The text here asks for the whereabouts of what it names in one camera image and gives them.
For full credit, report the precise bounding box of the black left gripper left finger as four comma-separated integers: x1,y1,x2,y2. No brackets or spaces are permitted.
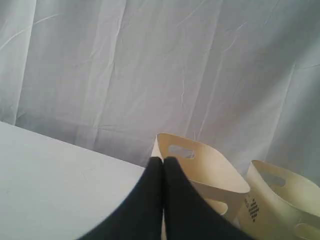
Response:
80,157,163,240

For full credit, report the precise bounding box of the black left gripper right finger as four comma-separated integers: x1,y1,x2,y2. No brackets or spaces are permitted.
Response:
162,156,252,240

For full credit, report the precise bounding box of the cream bin with circle mark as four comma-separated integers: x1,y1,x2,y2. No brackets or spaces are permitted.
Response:
151,133,250,229

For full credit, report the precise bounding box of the cream bin with triangle mark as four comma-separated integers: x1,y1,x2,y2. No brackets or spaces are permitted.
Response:
237,160,320,240

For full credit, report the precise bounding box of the white backdrop curtain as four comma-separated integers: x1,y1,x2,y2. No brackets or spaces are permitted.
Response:
0,0,320,183

